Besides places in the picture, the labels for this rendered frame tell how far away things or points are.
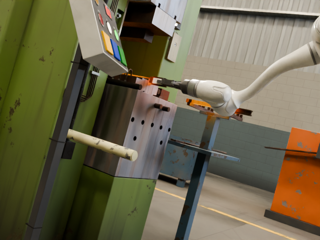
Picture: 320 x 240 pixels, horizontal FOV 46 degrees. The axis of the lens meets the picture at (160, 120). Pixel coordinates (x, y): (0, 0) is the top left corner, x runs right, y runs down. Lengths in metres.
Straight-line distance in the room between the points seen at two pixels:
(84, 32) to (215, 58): 9.11
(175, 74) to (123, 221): 0.99
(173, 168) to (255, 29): 5.63
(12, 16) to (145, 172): 1.07
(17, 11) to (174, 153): 3.98
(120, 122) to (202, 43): 8.91
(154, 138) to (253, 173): 7.60
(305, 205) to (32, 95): 4.02
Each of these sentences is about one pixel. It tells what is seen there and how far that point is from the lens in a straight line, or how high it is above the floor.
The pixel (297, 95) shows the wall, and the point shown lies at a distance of 9.56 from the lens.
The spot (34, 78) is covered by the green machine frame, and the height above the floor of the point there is 0.83.
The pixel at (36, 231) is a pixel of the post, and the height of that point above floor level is 0.24.
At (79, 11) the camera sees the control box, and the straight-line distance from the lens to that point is 1.41.
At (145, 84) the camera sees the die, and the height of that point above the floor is 0.96.
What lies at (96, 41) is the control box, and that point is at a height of 0.99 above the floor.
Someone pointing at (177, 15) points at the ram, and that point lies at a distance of 2.17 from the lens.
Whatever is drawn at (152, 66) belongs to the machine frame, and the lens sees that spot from 2.34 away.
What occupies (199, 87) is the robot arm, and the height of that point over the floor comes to 1.00.
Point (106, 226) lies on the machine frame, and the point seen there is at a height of 0.21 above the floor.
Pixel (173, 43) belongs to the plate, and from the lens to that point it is 2.36.
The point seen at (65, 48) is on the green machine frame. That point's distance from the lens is 1.86.
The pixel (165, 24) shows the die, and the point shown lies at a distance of 2.08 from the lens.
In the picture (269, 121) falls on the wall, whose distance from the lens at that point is 9.57.
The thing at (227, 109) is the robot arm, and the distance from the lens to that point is 1.89.
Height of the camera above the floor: 0.75
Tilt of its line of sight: 1 degrees up
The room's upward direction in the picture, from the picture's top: 15 degrees clockwise
